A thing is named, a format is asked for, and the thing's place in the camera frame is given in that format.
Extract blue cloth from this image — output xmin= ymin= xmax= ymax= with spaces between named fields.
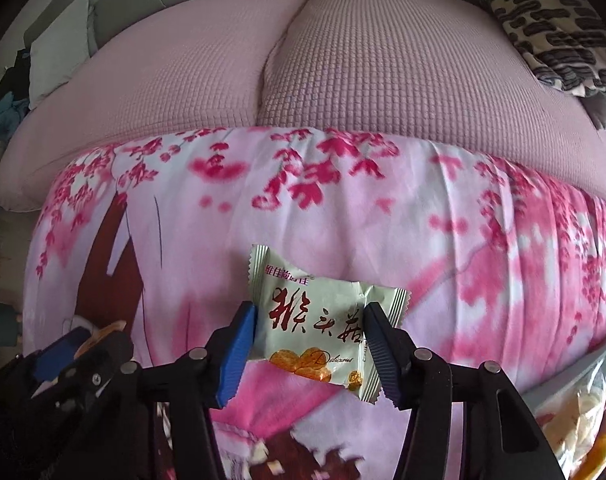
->
xmin=0 ymin=95 xmax=26 ymax=136

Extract black and white patterned pillow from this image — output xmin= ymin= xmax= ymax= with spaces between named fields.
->
xmin=484 ymin=0 xmax=606 ymax=98

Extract pale green biscuit packet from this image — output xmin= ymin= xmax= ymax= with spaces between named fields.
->
xmin=245 ymin=244 xmax=413 ymax=406

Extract light grey pillow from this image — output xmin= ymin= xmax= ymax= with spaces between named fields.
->
xmin=28 ymin=0 xmax=94 ymax=110

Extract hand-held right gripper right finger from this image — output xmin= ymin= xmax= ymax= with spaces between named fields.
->
xmin=363 ymin=301 xmax=566 ymax=480

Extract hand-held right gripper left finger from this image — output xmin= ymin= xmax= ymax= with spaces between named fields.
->
xmin=113 ymin=301 xmax=258 ymax=480

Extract dark clothes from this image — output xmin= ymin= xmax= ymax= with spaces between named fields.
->
xmin=0 ymin=49 xmax=31 ymax=101

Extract white bun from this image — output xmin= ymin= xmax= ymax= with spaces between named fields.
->
xmin=548 ymin=390 xmax=606 ymax=461

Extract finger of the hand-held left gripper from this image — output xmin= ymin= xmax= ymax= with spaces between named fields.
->
xmin=58 ymin=332 xmax=134 ymax=401
xmin=30 ymin=327 xmax=94 ymax=383

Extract teal cardboard box lid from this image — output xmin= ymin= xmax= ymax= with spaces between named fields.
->
xmin=526 ymin=330 xmax=606 ymax=480

